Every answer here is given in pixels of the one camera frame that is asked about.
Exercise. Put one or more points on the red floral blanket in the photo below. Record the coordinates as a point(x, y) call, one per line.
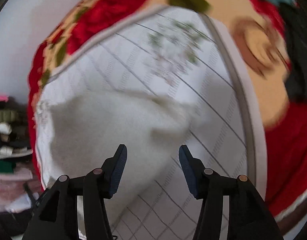
point(258, 31)

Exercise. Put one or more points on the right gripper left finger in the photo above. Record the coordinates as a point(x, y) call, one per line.
point(56, 216)

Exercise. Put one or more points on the white grid pattern cloth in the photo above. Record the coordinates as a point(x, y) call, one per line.
point(191, 58)

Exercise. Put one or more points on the clothes rack with garments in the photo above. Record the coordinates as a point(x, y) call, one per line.
point(15, 159)

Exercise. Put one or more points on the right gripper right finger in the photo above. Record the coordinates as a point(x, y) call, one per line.
point(249, 218)

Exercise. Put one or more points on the black garment with stripes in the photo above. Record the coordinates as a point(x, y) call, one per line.
point(295, 22)

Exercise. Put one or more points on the white fuzzy knit jacket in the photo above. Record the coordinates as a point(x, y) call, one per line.
point(89, 128)

